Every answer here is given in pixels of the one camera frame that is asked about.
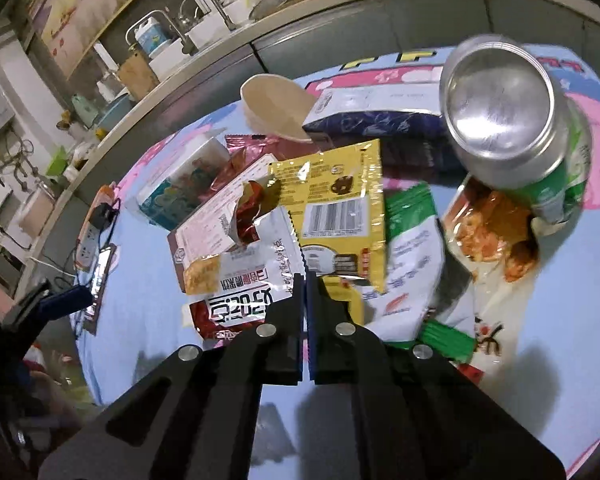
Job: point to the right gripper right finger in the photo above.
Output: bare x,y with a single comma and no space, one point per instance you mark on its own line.
416,416

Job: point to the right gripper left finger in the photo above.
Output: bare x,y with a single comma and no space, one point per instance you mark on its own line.
194,416

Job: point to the kitchen counter cabinet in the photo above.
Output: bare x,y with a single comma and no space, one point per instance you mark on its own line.
309,36

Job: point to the white green snack bag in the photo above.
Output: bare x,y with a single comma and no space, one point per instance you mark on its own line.
429,295

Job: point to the cartoon pig tablecloth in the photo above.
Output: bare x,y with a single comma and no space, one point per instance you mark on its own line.
551,386

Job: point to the white red snack wrapper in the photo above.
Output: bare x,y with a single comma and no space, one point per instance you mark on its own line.
237,254

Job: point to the smartphone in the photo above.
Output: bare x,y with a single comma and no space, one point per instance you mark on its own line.
100,273

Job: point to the orange clear food bag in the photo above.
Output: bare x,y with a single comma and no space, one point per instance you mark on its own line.
491,233

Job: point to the white plastic dessert cup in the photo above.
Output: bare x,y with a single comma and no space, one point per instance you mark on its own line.
180,184

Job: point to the white power strip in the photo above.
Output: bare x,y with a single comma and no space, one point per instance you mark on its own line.
95,222

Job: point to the yellow snack wrapper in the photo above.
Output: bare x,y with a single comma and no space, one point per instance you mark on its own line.
337,208

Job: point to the dark blue snack bag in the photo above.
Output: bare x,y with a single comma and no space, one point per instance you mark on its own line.
412,109

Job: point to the green silver soda can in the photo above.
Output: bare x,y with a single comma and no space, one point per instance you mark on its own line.
513,128

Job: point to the beige paper cup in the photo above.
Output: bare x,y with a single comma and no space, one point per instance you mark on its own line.
273,104

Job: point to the chrome sink faucet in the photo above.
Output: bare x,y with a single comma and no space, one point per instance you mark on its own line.
181,24

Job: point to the white blue detergent jug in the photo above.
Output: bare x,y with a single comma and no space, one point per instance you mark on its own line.
151,37

